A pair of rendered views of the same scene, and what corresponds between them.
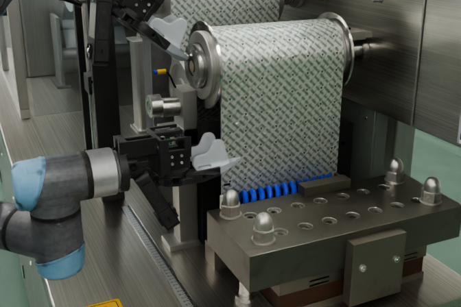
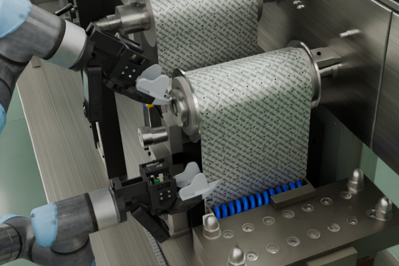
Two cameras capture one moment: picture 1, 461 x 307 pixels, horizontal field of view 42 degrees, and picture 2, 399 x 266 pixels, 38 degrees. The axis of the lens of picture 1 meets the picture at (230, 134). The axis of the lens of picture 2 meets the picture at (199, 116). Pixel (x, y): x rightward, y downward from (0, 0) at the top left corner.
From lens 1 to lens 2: 0.40 m
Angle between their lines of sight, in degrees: 16
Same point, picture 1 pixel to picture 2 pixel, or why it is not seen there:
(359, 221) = (317, 242)
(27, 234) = (48, 257)
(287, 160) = (261, 174)
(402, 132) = not seen: hidden behind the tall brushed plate
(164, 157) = (154, 196)
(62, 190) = (73, 233)
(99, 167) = (101, 212)
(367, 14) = (336, 39)
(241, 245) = not seen: outside the picture
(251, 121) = (228, 152)
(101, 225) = not seen: hidden behind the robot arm
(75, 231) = (86, 255)
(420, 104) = (377, 136)
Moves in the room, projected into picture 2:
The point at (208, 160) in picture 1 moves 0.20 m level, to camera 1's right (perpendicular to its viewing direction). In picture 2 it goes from (192, 190) to (296, 189)
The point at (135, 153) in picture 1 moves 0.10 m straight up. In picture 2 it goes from (130, 194) to (123, 152)
